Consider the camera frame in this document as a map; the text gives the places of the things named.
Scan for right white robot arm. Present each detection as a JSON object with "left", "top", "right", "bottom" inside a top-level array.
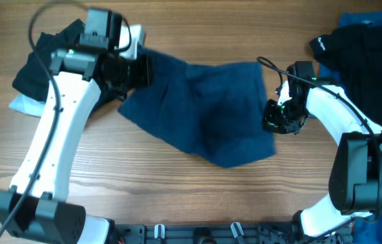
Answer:
[{"left": 257, "top": 57, "right": 382, "bottom": 243}]

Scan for blue polo shirt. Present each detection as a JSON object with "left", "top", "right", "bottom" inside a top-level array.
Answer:
[{"left": 318, "top": 9, "right": 382, "bottom": 244}]

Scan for dark blue denim shorts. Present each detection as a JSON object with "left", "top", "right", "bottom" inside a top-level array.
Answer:
[{"left": 119, "top": 49, "right": 276, "bottom": 167}]

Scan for folded black shorts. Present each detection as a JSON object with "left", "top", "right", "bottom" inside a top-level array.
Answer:
[{"left": 12, "top": 19, "right": 85, "bottom": 102}]

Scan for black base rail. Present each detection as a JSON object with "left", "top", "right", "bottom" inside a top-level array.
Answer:
[{"left": 116, "top": 222, "right": 354, "bottom": 244}]

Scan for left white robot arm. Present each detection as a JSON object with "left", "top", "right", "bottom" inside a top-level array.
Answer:
[{"left": 0, "top": 8, "right": 153, "bottom": 243}]

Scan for black polo shirt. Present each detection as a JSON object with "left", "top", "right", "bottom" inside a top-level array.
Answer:
[{"left": 309, "top": 24, "right": 382, "bottom": 126}]

